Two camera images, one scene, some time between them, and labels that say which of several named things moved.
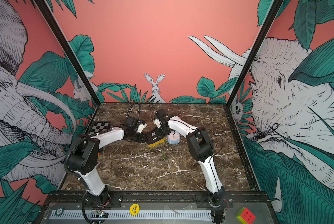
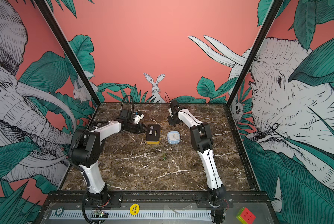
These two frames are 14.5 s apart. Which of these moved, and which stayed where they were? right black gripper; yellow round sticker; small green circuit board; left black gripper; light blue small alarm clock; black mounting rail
Moved: left black gripper; right black gripper
Stayed: small green circuit board; black mounting rail; light blue small alarm clock; yellow round sticker
